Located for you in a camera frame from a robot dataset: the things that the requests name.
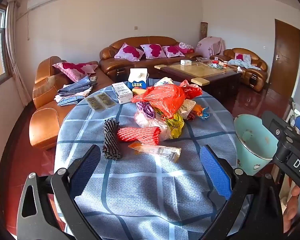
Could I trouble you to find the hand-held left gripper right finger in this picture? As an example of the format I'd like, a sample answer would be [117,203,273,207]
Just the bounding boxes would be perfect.
[199,144,284,240]

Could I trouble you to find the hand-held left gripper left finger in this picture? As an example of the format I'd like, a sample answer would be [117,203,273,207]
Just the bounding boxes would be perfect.
[16,144,102,240]

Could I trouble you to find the light blue trash bin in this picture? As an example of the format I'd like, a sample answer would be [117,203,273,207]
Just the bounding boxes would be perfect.
[234,114,280,177]

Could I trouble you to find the black foam net sleeve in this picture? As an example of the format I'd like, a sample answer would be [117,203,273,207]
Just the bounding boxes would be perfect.
[102,119,122,160]

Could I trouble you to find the clear plastic wrapper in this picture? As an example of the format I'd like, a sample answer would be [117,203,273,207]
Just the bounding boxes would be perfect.
[128,142,182,162]

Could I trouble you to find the orange and blue wrapper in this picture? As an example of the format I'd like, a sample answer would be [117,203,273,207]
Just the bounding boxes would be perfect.
[187,105,210,122]

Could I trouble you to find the yellow patterned wrapper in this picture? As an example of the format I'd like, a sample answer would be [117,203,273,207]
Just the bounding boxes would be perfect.
[165,112,185,139]

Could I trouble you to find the red foam net sleeve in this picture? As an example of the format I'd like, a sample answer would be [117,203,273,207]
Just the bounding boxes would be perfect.
[116,127,162,145]

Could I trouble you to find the pale snack packet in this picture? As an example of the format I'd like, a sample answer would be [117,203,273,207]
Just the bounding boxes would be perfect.
[180,99,197,115]

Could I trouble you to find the purple wrapper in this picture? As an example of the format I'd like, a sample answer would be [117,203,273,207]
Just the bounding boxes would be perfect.
[136,101,157,118]

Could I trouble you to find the orange plastic bag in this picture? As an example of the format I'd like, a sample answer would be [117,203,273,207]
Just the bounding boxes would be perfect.
[132,80,203,119]

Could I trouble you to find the person's right hand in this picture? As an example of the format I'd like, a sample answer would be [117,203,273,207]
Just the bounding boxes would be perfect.
[283,186,300,233]

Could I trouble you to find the brown leather armchair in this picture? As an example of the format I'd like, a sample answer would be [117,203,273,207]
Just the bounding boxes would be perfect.
[210,48,268,92]

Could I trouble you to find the blue plaid tablecloth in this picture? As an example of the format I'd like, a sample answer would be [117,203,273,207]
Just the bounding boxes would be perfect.
[54,79,243,240]

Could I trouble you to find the brown leather chaise sofa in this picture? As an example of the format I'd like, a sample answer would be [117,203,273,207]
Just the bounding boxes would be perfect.
[29,56,115,150]

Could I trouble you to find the brown wooden door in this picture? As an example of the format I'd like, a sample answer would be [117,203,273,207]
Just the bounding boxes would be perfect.
[267,19,300,103]

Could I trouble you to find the light blue clothes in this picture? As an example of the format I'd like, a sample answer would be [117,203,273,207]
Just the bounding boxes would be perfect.
[227,54,262,71]

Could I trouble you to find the folded blue plaid cloth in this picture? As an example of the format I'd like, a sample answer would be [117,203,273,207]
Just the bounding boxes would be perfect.
[54,76,93,106]

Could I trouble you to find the white cardboard box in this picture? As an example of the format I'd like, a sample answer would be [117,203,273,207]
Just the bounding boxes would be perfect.
[112,82,133,105]

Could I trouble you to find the beige packet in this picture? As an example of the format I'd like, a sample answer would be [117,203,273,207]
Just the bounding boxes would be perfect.
[154,77,174,88]

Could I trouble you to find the dark wooden coffee table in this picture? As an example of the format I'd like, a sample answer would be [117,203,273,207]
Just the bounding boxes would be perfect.
[154,61,243,100]

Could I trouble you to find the large pink flower pillow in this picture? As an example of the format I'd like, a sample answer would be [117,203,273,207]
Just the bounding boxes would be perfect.
[52,61,98,83]

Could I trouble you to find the pink floral cover cloth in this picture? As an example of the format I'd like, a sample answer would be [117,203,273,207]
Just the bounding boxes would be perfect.
[195,37,226,59]

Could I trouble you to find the folded pink blanket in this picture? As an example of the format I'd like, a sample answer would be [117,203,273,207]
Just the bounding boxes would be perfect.
[178,42,195,54]

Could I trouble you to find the rolled patterned mat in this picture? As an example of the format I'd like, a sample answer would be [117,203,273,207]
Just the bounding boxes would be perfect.
[200,22,208,40]

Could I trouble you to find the long brown leather sofa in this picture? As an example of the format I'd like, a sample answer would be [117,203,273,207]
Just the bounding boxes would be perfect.
[99,36,203,79]

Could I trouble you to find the beige curtain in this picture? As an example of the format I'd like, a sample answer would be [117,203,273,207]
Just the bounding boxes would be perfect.
[6,1,28,105]

